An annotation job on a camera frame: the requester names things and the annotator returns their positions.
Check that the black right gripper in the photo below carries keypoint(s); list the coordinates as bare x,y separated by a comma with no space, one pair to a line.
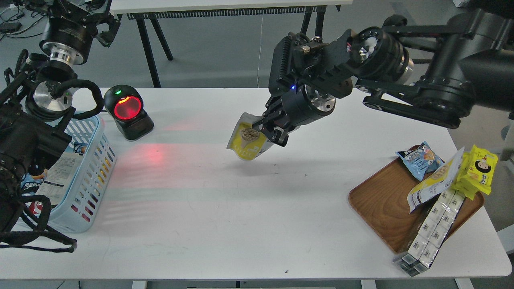
286,111

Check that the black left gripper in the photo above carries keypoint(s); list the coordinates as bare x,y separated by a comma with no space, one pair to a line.
70,30

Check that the yellow white snack pouch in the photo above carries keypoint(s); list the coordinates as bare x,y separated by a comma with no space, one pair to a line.
436,183
246,142

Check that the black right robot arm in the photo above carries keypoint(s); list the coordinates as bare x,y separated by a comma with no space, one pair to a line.
434,74

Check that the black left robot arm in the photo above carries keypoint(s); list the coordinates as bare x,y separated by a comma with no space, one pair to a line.
43,94

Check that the white snack packet in basket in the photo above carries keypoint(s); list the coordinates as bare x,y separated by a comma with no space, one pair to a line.
55,182

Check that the blue snack bag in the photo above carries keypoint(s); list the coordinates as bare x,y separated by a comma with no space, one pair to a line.
420,160

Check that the light blue plastic basket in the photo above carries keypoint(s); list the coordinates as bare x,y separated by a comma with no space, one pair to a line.
79,206

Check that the white boxed snack multipack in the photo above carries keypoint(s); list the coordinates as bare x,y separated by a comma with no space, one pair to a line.
429,233

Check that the yellow snack bag cartoon face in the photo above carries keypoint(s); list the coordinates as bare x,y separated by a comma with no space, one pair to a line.
476,172

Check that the black barcode scanner red window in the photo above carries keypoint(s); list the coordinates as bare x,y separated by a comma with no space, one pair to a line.
126,106

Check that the background table black legs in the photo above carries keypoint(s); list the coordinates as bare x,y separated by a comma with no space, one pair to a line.
229,51

